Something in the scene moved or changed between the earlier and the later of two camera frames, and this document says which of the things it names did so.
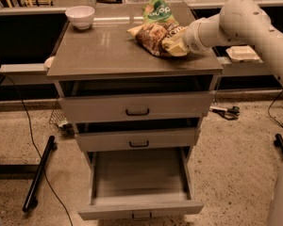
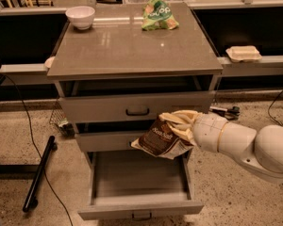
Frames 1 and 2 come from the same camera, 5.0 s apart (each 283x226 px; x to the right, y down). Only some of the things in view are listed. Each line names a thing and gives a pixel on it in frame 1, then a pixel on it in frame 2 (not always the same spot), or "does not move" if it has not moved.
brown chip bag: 151,36 → 159,138
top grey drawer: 136,107 does not move
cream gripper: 191,39 → 208,132
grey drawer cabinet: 127,105 does not move
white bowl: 81,16 does not move
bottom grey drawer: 141,183 does not move
